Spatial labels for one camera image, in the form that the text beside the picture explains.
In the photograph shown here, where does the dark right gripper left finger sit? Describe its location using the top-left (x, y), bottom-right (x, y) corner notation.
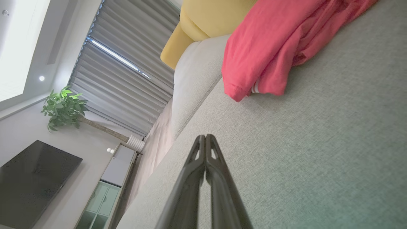
top-left (156, 134), bottom-right (207, 229)

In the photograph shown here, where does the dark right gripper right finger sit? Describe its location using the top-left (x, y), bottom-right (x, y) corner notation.
top-left (206, 134), bottom-right (253, 229)

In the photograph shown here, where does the red garment striped trim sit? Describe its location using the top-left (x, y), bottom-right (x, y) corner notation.
top-left (221, 0), bottom-right (379, 102)

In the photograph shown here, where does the white ribbed plant pot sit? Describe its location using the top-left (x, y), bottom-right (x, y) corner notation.
top-left (127, 135), bottom-right (146, 153)

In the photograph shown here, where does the mint and white media cabinet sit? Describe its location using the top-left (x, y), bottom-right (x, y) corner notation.
top-left (74, 143), bottom-right (142, 229)

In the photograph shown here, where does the grey sofa with yellow backrest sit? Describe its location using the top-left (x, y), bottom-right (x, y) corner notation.
top-left (116, 0), bottom-right (407, 229)

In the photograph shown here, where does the grey pleated curtain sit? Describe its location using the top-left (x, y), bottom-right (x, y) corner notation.
top-left (68, 0), bottom-right (181, 138)

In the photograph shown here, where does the black flat television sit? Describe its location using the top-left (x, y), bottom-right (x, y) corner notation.
top-left (0, 140), bottom-right (83, 229)

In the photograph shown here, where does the green leafy potted tree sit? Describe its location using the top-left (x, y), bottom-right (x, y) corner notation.
top-left (41, 86), bottom-right (131, 142)

